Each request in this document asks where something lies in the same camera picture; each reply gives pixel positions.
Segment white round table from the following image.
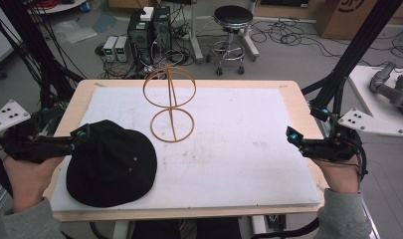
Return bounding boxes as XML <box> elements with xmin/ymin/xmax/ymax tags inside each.
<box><xmin>27</xmin><ymin>0</ymin><xmax>88</xmax><ymax>15</ymax></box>

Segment white desk leg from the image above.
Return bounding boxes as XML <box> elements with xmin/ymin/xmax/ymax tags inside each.
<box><xmin>188</xmin><ymin>0</ymin><xmax>205</xmax><ymax>65</ymax></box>

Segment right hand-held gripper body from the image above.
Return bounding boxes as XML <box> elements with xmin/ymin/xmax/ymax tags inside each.
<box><xmin>301</xmin><ymin>108</ymin><xmax>403</xmax><ymax>167</ymax></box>

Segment cardboard box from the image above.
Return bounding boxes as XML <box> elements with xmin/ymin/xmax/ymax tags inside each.
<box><xmin>313</xmin><ymin>0</ymin><xmax>403</xmax><ymax>41</ymax></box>

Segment cables beside computer towers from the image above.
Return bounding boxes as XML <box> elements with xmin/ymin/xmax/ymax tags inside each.
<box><xmin>95</xmin><ymin>43</ymin><xmax>197</xmax><ymax>80</ymax></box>

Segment person's left hand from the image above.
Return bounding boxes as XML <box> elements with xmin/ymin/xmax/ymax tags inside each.
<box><xmin>2</xmin><ymin>153</ymin><xmax>67</xmax><ymax>214</ymax></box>

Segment thick black cable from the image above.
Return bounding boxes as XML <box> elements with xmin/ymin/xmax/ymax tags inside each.
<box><xmin>250</xmin><ymin>216</ymin><xmax>320</xmax><ymax>239</ymax></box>

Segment black cap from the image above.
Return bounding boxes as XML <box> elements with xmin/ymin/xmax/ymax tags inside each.
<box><xmin>66</xmin><ymin>119</ymin><xmax>158</xmax><ymax>209</ymax></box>

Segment tangle of black floor cables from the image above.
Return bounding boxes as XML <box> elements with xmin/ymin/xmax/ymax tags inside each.
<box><xmin>250</xmin><ymin>17</ymin><xmax>403</xmax><ymax>69</ymax></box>

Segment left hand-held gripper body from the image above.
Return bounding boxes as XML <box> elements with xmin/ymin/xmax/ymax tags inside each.
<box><xmin>0</xmin><ymin>99</ymin><xmax>75</xmax><ymax>164</ymax></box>

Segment person's right hand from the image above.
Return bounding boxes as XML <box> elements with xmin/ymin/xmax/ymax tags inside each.
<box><xmin>312</xmin><ymin>154</ymin><xmax>361</xmax><ymax>195</ymax></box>

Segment clear plastic sheet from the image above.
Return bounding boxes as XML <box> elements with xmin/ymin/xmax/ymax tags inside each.
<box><xmin>52</xmin><ymin>19</ymin><xmax>99</xmax><ymax>45</ymax></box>

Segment white platform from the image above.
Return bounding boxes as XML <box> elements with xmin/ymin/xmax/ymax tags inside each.
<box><xmin>347</xmin><ymin>65</ymin><xmax>403</xmax><ymax>120</ymax></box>

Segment white foam mat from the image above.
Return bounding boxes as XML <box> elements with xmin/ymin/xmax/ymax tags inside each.
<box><xmin>50</xmin><ymin>86</ymin><xmax>321</xmax><ymax>212</ymax></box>

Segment wooden wire hat stand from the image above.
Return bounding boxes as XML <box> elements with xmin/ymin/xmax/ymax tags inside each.
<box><xmin>142</xmin><ymin>65</ymin><xmax>198</xmax><ymax>144</ymax></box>

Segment black metal frame stand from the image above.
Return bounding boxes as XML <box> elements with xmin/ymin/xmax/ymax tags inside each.
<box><xmin>301</xmin><ymin>0</ymin><xmax>403</xmax><ymax>116</ymax></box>
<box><xmin>0</xmin><ymin>0</ymin><xmax>88</xmax><ymax>111</ymax></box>

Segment black computer tower green label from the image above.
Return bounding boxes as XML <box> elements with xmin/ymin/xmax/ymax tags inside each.
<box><xmin>126</xmin><ymin>12</ymin><xmax>154</xmax><ymax>65</ymax></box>

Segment black round stool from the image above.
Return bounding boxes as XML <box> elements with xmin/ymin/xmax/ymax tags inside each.
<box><xmin>206</xmin><ymin>4</ymin><xmax>261</xmax><ymax>77</ymax></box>

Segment grey bench power supply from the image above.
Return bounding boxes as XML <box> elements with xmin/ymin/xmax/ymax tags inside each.
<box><xmin>102</xmin><ymin>35</ymin><xmax>119</xmax><ymax>63</ymax></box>
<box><xmin>114</xmin><ymin>35</ymin><xmax>130</xmax><ymax>63</ymax></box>

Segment white box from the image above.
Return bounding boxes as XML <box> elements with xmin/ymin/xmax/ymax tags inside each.
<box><xmin>139</xmin><ymin>6</ymin><xmax>155</xmax><ymax>23</ymax></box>

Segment light wooden table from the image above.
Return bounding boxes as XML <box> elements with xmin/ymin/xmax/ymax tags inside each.
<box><xmin>43</xmin><ymin>79</ymin><xmax>330</xmax><ymax>223</ymax></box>

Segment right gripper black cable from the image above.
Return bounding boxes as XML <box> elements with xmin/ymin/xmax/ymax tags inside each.
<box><xmin>353</xmin><ymin>144</ymin><xmax>370</xmax><ymax>184</ymax></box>

